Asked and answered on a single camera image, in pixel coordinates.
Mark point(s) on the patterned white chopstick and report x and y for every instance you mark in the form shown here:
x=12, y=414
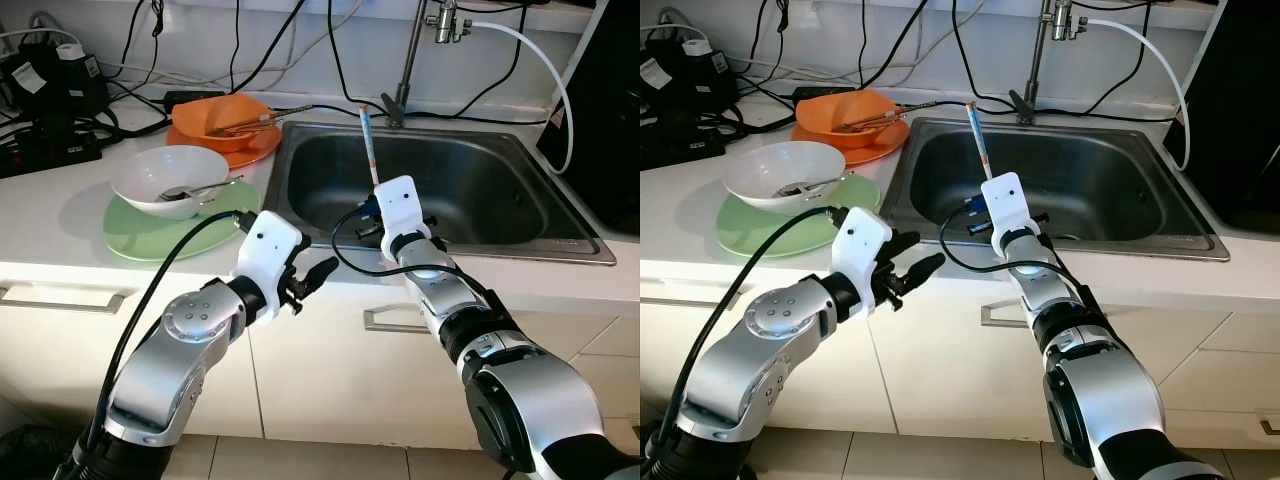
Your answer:
x=978, y=140
x=370, y=145

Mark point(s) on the orange plate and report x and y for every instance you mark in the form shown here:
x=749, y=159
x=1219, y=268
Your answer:
x=255, y=155
x=880, y=152

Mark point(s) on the metal spoon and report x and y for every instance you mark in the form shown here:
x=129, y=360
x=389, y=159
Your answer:
x=825, y=183
x=205, y=187

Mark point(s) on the brown chopstick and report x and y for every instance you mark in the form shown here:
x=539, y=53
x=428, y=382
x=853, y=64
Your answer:
x=290, y=112
x=250, y=124
x=878, y=119
x=915, y=107

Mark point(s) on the pale green plate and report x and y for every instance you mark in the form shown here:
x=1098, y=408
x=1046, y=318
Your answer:
x=745, y=230
x=130, y=235

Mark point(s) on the orange bowl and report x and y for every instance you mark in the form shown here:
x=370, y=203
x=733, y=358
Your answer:
x=825, y=108
x=200, y=115

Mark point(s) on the white bowl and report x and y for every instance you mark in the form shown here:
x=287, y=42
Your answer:
x=150, y=170
x=765, y=165

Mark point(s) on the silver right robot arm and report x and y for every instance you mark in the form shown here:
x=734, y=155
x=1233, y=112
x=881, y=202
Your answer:
x=530, y=400
x=1110, y=400

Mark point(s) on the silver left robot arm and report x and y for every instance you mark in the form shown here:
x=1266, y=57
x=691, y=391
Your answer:
x=160, y=370
x=760, y=360

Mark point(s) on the white kitchen cabinet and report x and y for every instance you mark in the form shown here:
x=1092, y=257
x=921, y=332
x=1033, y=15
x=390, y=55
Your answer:
x=930, y=390
x=320, y=390

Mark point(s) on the chrome kitchen faucet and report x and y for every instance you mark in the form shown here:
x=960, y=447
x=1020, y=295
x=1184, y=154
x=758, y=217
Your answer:
x=410, y=60
x=1035, y=60

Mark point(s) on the stainless steel sink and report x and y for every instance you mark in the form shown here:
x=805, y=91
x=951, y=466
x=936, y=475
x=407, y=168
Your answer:
x=470, y=190
x=1100, y=185

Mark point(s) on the flat black power adapter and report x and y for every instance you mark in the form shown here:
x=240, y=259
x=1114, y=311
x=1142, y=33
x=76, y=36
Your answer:
x=180, y=98
x=808, y=93

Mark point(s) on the black power strip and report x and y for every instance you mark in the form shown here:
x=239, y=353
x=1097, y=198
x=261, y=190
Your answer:
x=680, y=148
x=50, y=155

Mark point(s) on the black charger with white label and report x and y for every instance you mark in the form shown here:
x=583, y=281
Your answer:
x=75, y=85
x=665, y=95
x=705, y=75
x=15, y=95

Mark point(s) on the large black appliance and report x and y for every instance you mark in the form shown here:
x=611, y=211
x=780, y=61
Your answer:
x=610, y=120
x=1240, y=110

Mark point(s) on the black rubbish bag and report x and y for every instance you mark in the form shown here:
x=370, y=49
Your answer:
x=30, y=455

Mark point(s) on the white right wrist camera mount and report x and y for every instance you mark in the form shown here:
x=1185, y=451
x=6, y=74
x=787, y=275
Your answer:
x=1010, y=205
x=400, y=210

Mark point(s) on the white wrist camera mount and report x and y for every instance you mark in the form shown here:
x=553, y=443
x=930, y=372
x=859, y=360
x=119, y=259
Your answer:
x=268, y=245
x=1010, y=205
x=400, y=210
x=862, y=240

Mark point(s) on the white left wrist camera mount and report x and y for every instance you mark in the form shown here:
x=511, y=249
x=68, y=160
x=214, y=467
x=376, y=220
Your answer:
x=268, y=245
x=862, y=240

